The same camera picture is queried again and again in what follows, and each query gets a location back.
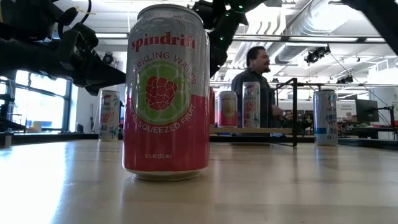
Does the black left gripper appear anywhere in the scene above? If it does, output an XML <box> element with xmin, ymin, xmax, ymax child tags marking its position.
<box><xmin>55</xmin><ymin>22</ymin><xmax>126</xmax><ymax>96</ymax></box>

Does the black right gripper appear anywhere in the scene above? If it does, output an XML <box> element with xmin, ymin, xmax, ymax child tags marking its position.
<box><xmin>210</xmin><ymin>11</ymin><xmax>242</xmax><ymax>78</ymax></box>

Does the Celsius peach vibe can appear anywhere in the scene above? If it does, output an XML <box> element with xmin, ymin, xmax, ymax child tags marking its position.
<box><xmin>98</xmin><ymin>90</ymin><xmax>121</xmax><ymax>142</ymax></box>
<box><xmin>241</xmin><ymin>81</ymin><xmax>262</xmax><ymax>129</ymax></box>

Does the Spindrift raspberry lime can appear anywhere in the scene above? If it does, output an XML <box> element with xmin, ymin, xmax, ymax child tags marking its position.
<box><xmin>217</xmin><ymin>90</ymin><xmax>239</xmax><ymax>129</ymax></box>
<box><xmin>122</xmin><ymin>2</ymin><xmax>211</xmax><ymax>182</ymax></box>

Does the Celsius arctic vibe can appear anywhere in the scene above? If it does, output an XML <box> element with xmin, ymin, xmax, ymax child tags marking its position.
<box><xmin>312</xmin><ymin>90</ymin><xmax>339</xmax><ymax>147</ymax></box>

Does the short ceiling light strip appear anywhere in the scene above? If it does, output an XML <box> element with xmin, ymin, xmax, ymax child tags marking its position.
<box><xmin>95</xmin><ymin>32</ymin><xmax>129</xmax><ymax>40</ymax></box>

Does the person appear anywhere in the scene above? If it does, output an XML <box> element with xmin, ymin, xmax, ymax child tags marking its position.
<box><xmin>282</xmin><ymin>109</ymin><xmax>312</xmax><ymax>135</ymax></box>
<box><xmin>231</xmin><ymin>45</ymin><xmax>285</xmax><ymax>129</ymax></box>

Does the large black-framed window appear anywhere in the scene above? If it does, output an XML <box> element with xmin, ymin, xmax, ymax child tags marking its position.
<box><xmin>0</xmin><ymin>70</ymin><xmax>74</xmax><ymax>134</ymax></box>

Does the long ceiling light strip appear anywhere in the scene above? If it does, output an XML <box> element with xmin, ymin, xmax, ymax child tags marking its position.
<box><xmin>233</xmin><ymin>35</ymin><xmax>385</xmax><ymax>44</ymax></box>

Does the dark computer monitor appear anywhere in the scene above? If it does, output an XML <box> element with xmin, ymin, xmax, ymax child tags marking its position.
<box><xmin>354</xmin><ymin>98</ymin><xmax>380</xmax><ymax>123</ymax></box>

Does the dark office desk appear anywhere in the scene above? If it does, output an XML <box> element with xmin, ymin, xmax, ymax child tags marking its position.
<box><xmin>338</xmin><ymin>126</ymin><xmax>398</xmax><ymax>140</ymax></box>

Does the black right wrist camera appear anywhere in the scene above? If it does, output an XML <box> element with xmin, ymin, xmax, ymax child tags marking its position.
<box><xmin>192</xmin><ymin>1</ymin><xmax>217</xmax><ymax>30</ymax></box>

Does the black table edge rail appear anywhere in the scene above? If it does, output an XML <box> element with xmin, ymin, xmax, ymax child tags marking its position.
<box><xmin>0</xmin><ymin>133</ymin><xmax>398</xmax><ymax>151</ymax></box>

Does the black frame wooden shelf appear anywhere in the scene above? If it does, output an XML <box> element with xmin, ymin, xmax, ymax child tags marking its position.
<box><xmin>210</xmin><ymin>77</ymin><xmax>299</xmax><ymax>147</ymax></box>

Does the silver ventilation duct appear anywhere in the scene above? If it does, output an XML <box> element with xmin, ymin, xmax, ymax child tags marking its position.
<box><xmin>273</xmin><ymin>0</ymin><xmax>346</xmax><ymax>65</ymax></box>

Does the large black ceiling camera rig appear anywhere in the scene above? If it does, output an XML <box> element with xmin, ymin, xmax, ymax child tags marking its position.
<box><xmin>303</xmin><ymin>45</ymin><xmax>331</xmax><ymax>65</ymax></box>

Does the black metal bracket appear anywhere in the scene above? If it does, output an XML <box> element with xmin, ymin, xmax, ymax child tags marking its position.
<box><xmin>0</xmin><ymin>93</ymin><xmax>25</xmax><ymax>149</ymax></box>

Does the small black ceiling camera rig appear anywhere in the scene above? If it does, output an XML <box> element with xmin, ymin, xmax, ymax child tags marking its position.
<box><xmin>336</xmin><ymin>75</ymin><xmax>354</xmax><ymax>85</ymax></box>

